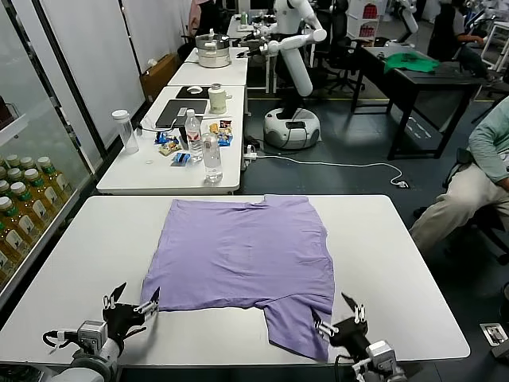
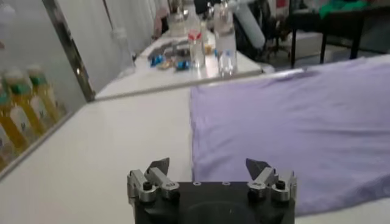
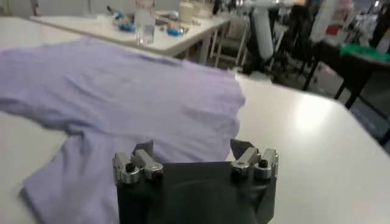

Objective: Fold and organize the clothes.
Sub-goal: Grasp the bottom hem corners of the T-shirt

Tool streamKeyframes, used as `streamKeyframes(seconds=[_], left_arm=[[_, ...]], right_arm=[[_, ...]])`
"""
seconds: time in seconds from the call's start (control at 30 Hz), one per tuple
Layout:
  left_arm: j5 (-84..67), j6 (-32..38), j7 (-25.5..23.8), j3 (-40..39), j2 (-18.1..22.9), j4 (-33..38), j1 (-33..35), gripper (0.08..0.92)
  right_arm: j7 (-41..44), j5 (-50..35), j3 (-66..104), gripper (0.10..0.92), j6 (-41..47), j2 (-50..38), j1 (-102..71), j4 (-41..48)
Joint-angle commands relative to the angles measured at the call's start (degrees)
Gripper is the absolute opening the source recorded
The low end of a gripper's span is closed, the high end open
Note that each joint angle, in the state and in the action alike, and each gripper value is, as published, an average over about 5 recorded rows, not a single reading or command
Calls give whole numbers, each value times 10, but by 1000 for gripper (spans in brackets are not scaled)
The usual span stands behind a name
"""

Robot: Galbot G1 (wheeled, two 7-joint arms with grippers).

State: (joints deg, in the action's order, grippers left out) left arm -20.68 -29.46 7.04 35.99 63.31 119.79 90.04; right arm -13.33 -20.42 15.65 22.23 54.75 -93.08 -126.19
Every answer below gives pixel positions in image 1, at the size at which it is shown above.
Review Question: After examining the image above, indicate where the glass door cabinet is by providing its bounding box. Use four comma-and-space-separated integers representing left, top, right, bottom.
0, 0, 107, 304

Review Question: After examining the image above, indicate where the cream mug with lid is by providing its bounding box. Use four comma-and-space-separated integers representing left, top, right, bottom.
208, 83, 234, 115

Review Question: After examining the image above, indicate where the brown cardboard box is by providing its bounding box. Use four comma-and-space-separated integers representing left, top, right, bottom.
139, 53, 182, 103

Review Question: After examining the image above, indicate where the white steamer pot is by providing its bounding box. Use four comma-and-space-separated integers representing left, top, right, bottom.
194, 28, 233, 69

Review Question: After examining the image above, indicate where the white shelf with red boxes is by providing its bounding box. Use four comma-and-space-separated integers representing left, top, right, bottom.
356, 0, 383, 40

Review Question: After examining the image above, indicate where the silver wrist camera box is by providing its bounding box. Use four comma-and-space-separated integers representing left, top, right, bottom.
364, 339, 399, 371
76, 319, 109, 348

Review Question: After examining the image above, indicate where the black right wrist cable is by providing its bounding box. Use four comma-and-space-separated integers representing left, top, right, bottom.
332, 352, 369, 378

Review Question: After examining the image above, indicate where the clear tumbler with white lid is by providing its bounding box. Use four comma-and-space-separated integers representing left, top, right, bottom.
111, 109, 141, 155

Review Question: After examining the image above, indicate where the black desk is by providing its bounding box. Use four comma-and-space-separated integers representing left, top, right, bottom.
351, 45, 484, 161

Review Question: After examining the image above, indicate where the white humanoid robot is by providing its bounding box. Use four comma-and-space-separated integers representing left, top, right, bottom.
237, 0, 329, 150

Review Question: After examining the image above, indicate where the person in pink top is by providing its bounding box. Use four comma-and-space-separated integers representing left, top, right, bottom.
188, 0, 204, 37

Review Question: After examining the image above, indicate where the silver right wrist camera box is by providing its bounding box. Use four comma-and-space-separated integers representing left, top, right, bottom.
364, 339, 399, 371

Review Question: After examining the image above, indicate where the silver floor outlet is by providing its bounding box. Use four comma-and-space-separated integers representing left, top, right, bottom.
480, 321, 509, 347

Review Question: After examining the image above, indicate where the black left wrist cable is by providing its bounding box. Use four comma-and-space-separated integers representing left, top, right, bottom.
42, 329, 80, 353

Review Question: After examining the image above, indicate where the white table with steamer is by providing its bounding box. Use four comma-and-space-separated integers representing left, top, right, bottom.
166, 46, 250, 87

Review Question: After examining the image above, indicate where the water bottle with red label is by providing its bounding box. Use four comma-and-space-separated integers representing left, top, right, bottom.
185, 109, 204, 162

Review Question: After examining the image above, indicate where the seated person in green shirt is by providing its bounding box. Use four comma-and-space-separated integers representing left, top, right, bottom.
409, 96, 509, 256

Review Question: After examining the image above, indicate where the purple t-shirt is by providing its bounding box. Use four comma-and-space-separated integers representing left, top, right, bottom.
141, 194, 338, 362

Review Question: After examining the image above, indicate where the white charging cable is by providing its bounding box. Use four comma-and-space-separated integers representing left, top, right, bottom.
138, 115, 188, 133

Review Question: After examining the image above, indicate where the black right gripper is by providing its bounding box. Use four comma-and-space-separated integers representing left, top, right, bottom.
311, 292, 369, 353

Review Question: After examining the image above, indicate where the white robot arm with black joint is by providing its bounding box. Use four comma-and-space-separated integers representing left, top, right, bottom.
397, 0, 420, 43

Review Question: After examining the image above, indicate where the black office chair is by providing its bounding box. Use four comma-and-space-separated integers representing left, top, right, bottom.
313, 6, 367, 95

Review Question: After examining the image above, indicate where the green cloth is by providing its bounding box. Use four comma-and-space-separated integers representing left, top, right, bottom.
383, 51, 442, 75

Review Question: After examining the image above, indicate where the black mouse pad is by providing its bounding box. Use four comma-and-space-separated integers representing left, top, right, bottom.
175, 84, 212, 100

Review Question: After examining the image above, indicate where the white side table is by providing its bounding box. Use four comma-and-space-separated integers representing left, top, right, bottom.
96, 84, 246, 196

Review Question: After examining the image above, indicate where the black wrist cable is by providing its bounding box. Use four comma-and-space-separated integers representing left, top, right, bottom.
332, 352, 369, 378
42, 329, 80, 353

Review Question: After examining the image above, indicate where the large clear water bottle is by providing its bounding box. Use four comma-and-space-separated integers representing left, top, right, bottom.
201, 132, 224, 184

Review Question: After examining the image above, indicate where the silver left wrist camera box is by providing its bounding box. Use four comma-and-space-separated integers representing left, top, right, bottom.
76, 319, 109, 348

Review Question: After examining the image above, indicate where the white floor cable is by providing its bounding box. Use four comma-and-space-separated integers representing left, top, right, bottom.
254, 153, 410, 189

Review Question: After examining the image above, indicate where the grey closed laptop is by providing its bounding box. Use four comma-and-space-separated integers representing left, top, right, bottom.
154, 99, 210, 130

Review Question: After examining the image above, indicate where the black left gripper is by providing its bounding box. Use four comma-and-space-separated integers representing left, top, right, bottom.
102, 283, 161, 342

